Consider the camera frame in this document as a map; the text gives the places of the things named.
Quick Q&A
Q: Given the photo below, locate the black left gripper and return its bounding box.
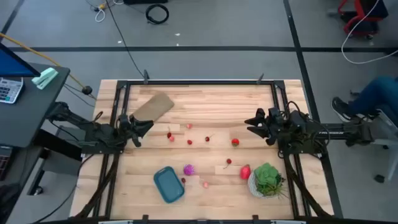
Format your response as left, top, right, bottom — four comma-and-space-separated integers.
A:
117, 113, 155, 148

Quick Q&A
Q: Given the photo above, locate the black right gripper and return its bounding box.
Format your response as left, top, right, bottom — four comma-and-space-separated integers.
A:
244, 107, 289, 146

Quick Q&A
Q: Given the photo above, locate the red toy dragon fruit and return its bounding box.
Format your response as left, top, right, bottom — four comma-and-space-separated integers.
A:
239, 164, 252, 180

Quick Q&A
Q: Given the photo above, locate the teal plastic tupperware container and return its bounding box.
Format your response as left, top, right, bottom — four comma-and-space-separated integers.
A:
153, 166, 185, 204

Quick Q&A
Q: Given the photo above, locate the green succulent plant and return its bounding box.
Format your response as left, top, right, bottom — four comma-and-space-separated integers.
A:
254, 162, 289, 199

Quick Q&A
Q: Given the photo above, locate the white triangle-patterned pot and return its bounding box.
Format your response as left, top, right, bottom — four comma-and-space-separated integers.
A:
248, 170, 280, 200

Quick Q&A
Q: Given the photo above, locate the person's white-soled black shoe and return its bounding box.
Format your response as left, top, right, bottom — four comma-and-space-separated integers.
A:
330, 96, 355, 123

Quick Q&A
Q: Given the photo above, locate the mint green stapler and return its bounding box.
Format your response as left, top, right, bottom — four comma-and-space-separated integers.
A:
31, 67, 59, 90

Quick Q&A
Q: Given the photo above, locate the dark grey desk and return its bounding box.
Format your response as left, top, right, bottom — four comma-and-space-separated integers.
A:
0, 62, 83, 197

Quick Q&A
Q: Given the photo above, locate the person's leg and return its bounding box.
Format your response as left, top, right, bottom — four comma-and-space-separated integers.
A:
348, 76, 398, 118

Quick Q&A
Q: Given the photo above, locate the grey office chair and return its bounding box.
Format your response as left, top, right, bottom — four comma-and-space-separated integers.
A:
371, 107, 398, 184

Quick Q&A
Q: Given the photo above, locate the grey desk calculator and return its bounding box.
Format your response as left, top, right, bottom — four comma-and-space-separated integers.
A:
0, 77, 24, 105

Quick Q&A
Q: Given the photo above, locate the black keyboard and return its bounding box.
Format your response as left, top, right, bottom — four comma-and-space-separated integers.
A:
0, 145, 13, 182

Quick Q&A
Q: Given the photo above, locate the computer monitor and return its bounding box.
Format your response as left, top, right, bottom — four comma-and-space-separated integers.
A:
0, 42, 41, 78

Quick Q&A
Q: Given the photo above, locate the red and black cart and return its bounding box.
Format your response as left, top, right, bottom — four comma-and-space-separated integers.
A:
337, 0, 389, 40

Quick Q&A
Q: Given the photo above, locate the black cable bundle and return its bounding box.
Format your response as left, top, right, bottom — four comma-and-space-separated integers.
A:
74, 154, 121, 218
284, 154, 332, 218

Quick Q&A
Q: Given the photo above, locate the black aluminium table frame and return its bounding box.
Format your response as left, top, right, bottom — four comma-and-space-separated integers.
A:
74, 79, 345, 224

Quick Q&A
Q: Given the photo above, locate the thin black floor cable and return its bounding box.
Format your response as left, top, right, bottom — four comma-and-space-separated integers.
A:
104, 0, 147, 78

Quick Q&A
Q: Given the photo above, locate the long white cable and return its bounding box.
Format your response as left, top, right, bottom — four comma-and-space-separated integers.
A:
341, 0, 398, 65

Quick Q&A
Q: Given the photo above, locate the short white looped cable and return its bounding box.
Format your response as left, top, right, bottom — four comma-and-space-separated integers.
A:
95, 6, 106, 23

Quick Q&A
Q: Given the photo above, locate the coiled black cable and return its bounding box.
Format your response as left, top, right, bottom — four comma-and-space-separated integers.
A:
145, 3, 170, 25

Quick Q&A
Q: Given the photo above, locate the yellow cable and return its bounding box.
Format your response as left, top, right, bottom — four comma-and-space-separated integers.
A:
0, 32, 97, 100

